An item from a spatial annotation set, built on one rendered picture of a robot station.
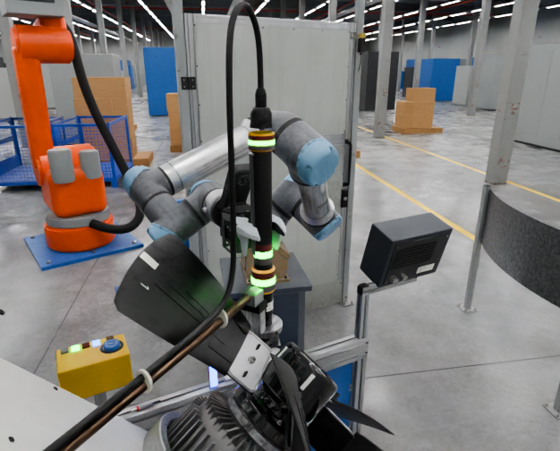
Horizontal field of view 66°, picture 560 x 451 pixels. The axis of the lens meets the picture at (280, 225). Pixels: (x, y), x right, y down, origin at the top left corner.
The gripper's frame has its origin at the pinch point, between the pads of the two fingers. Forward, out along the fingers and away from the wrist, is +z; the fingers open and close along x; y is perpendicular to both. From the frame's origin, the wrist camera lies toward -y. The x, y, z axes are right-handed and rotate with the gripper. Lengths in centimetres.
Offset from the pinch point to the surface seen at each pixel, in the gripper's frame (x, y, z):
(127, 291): 23.7, 4.8, 2.0
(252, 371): 5.6, 23.0, 4.9
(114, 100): -78, 20, -801
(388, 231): -60, 22, -37
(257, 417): 7.4, 27.4, 10.4
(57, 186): 33, 74, -381
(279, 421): 3.5, 29.6, 10.7
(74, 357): 33, 39, -39
